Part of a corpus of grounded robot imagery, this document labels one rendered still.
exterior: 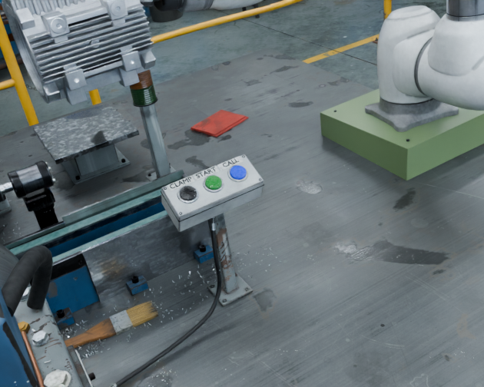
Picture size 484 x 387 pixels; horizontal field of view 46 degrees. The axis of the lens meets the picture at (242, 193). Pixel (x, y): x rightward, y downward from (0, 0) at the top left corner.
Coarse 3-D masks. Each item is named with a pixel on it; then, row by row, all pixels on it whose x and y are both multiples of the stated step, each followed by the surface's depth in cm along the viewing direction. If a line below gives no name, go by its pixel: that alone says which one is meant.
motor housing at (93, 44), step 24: (96, 0) 94; (72, 24) 91; (96, 24) 92; (120, 24) 94; (144, 24) 97; (24, 48) 103; (48, 48) 91; (72, 48) 92; (96, 48) 93; (144, 48) 98; (48, 72) 92; (96, 72) 95
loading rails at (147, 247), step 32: (128, 192) 127; (160, 192) 128; (64, 224) 121; (96, 224) 121; (128, 224) 125; (160, 224) 116; (64, 256) 112; (96, 256) 112; (128, 256) 115; (160, 256) 120; (192, 256) 124; (64, 288) 112; (96, 288) 115; (128, 288) 117; (64, 320) 111
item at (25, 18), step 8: (24, 8) 88; (16, 16) 88; (24, 16) 88; (32, 16) 88; (24, 24) 88; (32, 24) 89; (144, 56) 100; (152, 56) 101; (144, 64) 101; (152, 64) 102; (48, 88) 94; (56, 88) 94; (48, 96) 94; (56, 96) 95
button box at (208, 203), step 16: (240, 160) 102; (192, 176) 99; (208, 176) 99; (224, 176) 100; (256, 176) 101; (176, 192) 97; (208, 192) 98; (224, 192) 98; (240, 192) 99; (256, 192) 102; (176, 208) 95; (192, 208) 96; (208, 208) 97; (224, 208) 100; (176, 224) 98; (192, 224) 99
